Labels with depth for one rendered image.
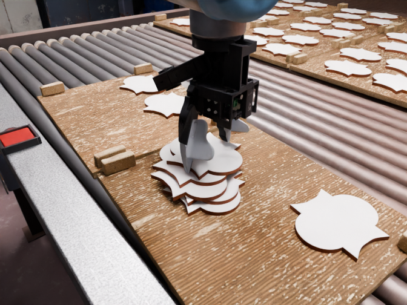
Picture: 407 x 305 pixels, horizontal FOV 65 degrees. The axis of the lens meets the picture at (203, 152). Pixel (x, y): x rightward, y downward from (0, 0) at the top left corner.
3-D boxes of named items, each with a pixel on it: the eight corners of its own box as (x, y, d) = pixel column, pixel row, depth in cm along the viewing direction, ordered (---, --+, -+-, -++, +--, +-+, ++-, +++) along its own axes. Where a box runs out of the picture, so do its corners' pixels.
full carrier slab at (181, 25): (205, 42, 134) (205, 31, 131) (152, 24, 160) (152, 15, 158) (262, 29, 152) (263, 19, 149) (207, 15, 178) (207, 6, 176)
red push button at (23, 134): (6, 152, 67) (5, 147, 66) (0, 141, 70) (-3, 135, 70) (37, 143, 70) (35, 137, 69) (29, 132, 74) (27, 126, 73)
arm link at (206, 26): (176, 0, 40) (215, -7, 46) (178, 38, 43) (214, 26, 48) (225, 7, 37) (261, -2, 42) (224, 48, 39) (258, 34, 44)
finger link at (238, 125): (248, 153, 57) (238, 120, 49) (221, 141, 60) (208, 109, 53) (257, 140, 58) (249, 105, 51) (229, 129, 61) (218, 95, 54)
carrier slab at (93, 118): (94, 180, 58) (92, 172, 58) (38, 101, 86) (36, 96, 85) (238, 124, 76) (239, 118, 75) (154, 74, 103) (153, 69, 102)
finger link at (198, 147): (200, 186, 47) (217, 126, 45) (170, 170, 50) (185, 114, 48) (211, 184, 50) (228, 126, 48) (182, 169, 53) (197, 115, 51)
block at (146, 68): (135, 75, 97) (134, 67, 96) (133, 74, 99) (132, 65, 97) (153, 71, 100) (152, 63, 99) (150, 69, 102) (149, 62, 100)
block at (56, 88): (43, 97, 84) (40, 87, 83) (41, 95, 86) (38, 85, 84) (65, 92, 87) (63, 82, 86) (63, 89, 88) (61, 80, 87)
